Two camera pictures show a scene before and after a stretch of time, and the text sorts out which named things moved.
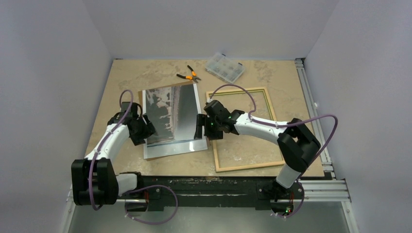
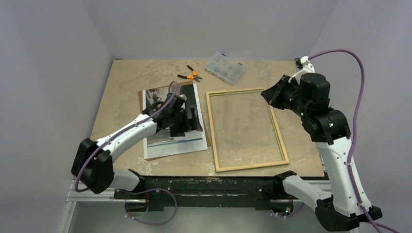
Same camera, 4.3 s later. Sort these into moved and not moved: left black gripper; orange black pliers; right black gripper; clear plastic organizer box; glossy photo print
Moved: right black gripper; left black gripper
Not moved: orange black pliers; glossy photo print; clear plastic organizer box
